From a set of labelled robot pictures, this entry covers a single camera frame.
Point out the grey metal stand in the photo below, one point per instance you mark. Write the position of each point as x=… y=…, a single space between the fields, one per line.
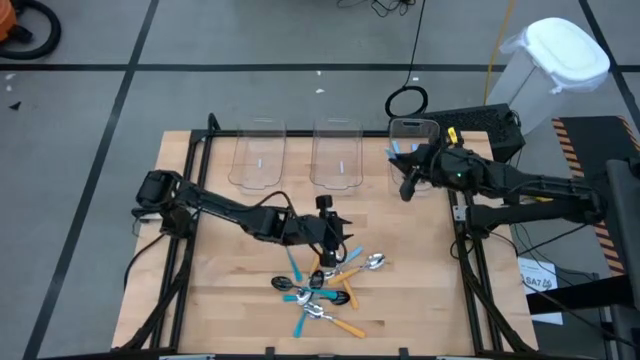
x=625 y=240

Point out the black computer case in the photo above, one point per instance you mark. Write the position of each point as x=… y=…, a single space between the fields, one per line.
x=480 y=122

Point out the black metal beam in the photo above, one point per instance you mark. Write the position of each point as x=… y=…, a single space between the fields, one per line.
x=575 y=301

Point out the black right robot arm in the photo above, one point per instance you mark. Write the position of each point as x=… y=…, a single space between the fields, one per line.
x=525 y=180

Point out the clear plastic bin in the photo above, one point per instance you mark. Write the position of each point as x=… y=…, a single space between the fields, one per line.
x=405 y=131
x=257 y=150
x=336 y=150

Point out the white paper sheet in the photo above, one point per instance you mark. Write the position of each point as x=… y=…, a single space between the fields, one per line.
x=537 y=270

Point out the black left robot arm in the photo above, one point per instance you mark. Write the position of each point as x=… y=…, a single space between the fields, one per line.
x=225 y=206

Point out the silver mounting bracket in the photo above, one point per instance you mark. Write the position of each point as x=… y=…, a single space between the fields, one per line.
x=458 y=212

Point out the black hazard striped mat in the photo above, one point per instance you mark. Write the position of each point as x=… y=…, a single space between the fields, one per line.
x=590 y=140

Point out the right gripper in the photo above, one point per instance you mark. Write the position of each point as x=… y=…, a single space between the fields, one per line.
x=450 y=167

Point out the black floor scrap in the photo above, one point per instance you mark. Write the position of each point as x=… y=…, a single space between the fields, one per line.
x=15 y=105

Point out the black metal table frame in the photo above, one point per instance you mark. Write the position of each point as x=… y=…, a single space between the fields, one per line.
x=300 y=133

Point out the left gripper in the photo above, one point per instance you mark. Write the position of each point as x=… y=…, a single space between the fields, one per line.
x=315 y=230

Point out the orange vacuum cleaner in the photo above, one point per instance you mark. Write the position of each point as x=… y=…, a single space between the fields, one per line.
x=6 y=20

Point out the white lidded trash bin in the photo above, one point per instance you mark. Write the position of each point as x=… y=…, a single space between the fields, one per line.
x=565 y=50

